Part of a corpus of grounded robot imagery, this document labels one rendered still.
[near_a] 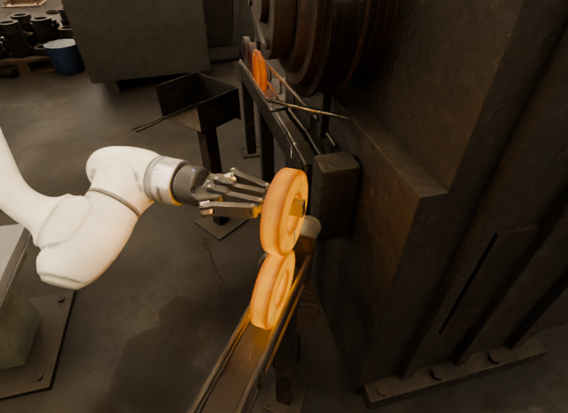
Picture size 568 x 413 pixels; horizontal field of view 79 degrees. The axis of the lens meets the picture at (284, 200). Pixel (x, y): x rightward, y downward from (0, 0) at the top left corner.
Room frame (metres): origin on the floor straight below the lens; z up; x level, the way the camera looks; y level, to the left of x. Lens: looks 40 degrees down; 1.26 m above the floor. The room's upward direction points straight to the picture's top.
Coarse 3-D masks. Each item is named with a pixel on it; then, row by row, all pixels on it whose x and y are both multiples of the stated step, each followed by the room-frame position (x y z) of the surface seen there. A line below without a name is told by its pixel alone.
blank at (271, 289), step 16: (272, 256) 0.40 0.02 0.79; (288, 256) 0.42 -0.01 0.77; (272, 272) 0.37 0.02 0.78; (288, 272) 0.42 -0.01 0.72; (256, 288) 0.35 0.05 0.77; (272, 288) 0.35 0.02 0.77; (288, 288) 0.42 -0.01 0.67; (256, 304) 0.33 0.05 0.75; (272, 304) 0.34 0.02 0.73; (256, 320) 0.32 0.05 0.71; (272, 320) 0.34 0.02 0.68
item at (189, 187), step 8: (184, 168) 0.52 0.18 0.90; (192, 168) 0.52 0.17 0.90; (200, 168) 0.52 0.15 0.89; (184, 176) 0.50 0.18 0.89; (192, 176) 0.50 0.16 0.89; (200, 176) 0.51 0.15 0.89; (208, 176) 0.53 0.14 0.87; (224, 176) 0.53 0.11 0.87; (176, 184) 0.49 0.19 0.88; (184, 184) 0.49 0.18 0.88; (192, 184) 0.48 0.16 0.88; (200, 184) 0.50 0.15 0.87; (216, 184) 0.50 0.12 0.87; (176, 192) 0.48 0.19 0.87; (184, 192) 0.48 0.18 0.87; (192, 192) 0.48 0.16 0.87; (200, 192) 0.48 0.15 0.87; (208, 192) 0.48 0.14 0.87; (184, 200) 0.48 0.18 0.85; (192, 200) 0.47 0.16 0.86; (200, 200) 0.46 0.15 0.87; (216, 200) 0.47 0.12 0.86
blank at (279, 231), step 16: (288, 176) 0.45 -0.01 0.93; (304, 176) 0.49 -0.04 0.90; (272, 192) 0.42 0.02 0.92; (288, 192) 0.42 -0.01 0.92; (304, 192) 0.49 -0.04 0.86; (272, 208) 0.40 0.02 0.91; (288, 208) 0.42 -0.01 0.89; (272, 224) 0.38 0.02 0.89; (288, 224) 0.45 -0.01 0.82; (272, 240) 0.37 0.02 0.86; (288, 240) 0.41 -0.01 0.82
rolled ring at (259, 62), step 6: (258, 54) 1.58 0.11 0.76; (258, 60) 1.56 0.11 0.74; (264, 60) 1.56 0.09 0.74; (258, 66) 1.55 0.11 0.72; (264, 66) 1.54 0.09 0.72; (258, 72) 1.67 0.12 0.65; (264, 72) 1.53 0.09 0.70; (258, 78) 1.65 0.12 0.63; (264, 78) 1.53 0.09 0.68; (264, 84) 1.54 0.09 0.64
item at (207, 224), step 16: (176, 80) 1.40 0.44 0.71; (192, 80) 1.46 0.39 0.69; (208, 80) 1.43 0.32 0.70; (160, 96) 1.34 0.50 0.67; (176, 96) 1.39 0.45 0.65; (192, 96) 1.45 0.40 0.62; (208, 96) 1.44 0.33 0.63; (224, 96) 1.26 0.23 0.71; (192, 112) 1.36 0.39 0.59; (208, 112) 1.19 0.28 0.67; (224, 112) 1.25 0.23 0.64; (240, 112) 1.31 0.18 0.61; (192, 128) 1.20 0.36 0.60; (208, 128) 1.19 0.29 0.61; (208, 144) 1.27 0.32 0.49; (208, 160) 1.27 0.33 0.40; (208, 224) 1.28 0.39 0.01; (224, 224) 1.28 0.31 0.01; (240, 224) 1.28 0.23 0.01
